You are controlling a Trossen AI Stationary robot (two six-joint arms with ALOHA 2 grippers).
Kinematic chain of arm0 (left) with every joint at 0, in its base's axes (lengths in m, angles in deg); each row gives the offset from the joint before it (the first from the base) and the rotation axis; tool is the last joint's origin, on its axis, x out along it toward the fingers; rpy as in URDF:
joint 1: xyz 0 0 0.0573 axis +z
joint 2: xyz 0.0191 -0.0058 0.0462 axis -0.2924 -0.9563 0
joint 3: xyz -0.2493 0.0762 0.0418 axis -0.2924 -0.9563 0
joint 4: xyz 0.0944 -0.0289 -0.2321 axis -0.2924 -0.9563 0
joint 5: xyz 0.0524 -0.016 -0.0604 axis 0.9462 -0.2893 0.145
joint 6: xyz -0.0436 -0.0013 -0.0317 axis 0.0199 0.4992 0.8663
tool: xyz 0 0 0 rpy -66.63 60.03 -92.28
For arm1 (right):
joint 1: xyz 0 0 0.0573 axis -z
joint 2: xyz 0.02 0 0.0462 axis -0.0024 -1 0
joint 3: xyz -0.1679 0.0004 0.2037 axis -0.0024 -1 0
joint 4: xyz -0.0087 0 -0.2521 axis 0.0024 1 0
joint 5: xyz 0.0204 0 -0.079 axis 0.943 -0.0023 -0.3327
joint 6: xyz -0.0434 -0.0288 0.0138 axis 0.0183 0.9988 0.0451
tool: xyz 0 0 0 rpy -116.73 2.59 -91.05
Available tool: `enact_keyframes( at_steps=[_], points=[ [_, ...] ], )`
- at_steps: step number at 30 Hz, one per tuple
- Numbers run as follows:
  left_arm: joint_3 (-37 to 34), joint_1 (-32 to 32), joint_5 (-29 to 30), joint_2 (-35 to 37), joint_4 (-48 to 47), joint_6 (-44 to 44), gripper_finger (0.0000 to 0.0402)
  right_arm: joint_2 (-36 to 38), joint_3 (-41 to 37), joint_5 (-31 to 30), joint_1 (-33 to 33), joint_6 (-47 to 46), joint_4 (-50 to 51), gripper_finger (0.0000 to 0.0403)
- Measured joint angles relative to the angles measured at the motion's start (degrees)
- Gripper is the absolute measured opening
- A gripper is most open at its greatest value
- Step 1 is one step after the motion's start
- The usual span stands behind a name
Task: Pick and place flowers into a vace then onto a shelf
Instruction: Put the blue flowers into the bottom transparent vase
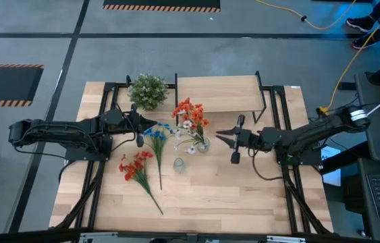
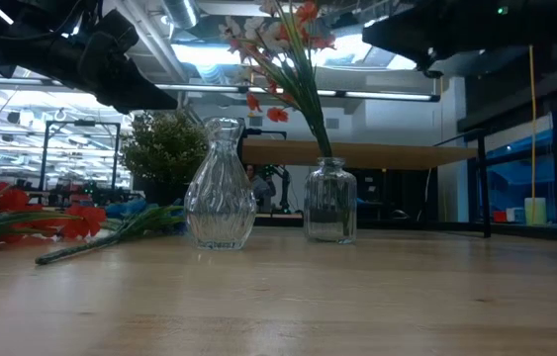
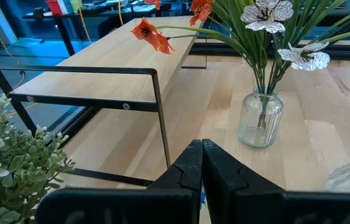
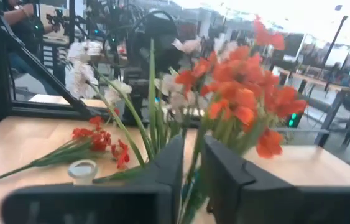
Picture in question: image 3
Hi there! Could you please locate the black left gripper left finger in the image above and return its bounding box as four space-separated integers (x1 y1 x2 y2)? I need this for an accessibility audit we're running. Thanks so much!
36 139 203 224

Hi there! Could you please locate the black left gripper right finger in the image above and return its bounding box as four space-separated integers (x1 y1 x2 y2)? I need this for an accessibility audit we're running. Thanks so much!
201 139 350 224

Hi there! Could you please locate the ribbed glass jar vase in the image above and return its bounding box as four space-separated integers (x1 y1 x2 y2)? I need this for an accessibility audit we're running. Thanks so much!
237 86 285 149

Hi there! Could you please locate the orange and white flower bunch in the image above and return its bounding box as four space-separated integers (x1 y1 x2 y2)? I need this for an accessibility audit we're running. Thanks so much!
130 0 350 131

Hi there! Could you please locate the green potted plant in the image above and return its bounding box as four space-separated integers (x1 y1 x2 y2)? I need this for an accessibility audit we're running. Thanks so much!
0 93 76 224

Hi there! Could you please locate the yellow pole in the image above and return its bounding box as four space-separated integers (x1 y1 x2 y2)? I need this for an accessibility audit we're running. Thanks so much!
78 6 92 43

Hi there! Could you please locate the red box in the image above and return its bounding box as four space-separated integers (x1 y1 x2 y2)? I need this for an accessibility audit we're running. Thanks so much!
45 0 64 16

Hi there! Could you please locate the wooden shelf with black frame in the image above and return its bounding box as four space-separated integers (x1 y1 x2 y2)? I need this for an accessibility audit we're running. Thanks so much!
0 15 209 187

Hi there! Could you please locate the black table frame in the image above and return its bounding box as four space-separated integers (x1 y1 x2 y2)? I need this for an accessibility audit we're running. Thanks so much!
47 42 350 147

